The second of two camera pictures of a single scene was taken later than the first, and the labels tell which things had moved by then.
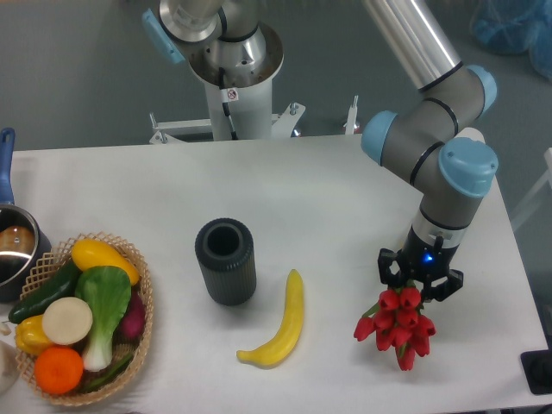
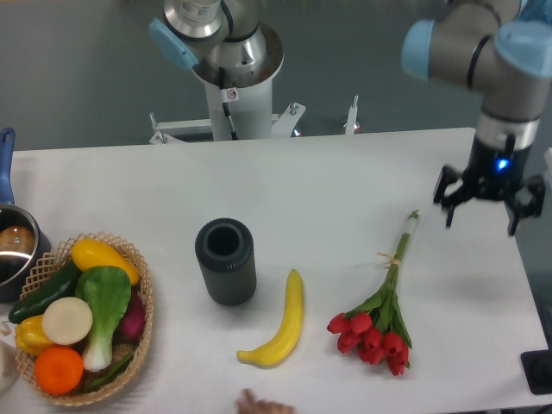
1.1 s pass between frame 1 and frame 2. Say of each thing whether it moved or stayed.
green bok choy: stayed
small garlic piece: stayed
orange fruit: stayed
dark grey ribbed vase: stayed
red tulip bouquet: moved
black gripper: moved
